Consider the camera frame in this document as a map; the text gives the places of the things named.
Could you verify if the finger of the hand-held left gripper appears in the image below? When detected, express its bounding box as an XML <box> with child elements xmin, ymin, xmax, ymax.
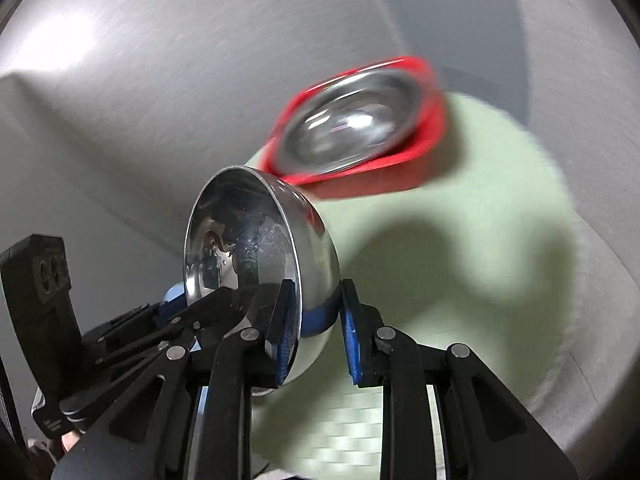
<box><xmin>82</xmin><ymin>284</ymin><xmax>188</xmax><ymax>358</ymax></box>
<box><xmin>95</xmin><ymin>282</ymin><xmax>282</xmax><ymax>378</ymax></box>

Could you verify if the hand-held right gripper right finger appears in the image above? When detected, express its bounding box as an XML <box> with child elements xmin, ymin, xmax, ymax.
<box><xmin>337</xmin><ymin>279</ymin><xmax>578</xmax><ymax>480</ymax></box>

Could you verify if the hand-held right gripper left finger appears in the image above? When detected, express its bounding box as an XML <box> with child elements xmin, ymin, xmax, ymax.
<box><xmin>50</xmin><ymin>279</ymin><xmax>303</xmax><ymax>480</ymax></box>

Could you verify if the shiny steel bowl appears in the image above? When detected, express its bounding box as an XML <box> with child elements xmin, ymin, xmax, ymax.
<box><xmin>184</xmin><ymin>165</ymin><xmax>342</xmax><ymax>396</ymax></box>

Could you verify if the red square tray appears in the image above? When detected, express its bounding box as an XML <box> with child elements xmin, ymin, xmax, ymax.
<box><xmin>260</xmin><ymin>55</ymin><xmax>448</xmax><ymax>200</ymax></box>

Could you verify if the person's left hand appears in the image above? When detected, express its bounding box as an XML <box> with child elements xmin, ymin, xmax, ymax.
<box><xmin>26</xmin><ymin>434</ymin><xmax>77</xmax><ymax>463</ymax></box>

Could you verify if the light green round mat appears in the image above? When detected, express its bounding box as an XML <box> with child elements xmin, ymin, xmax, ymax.
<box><xmin>240</xmin><ymin>91</ymin><xmax>577</xmax><ymax>480</ymax></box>

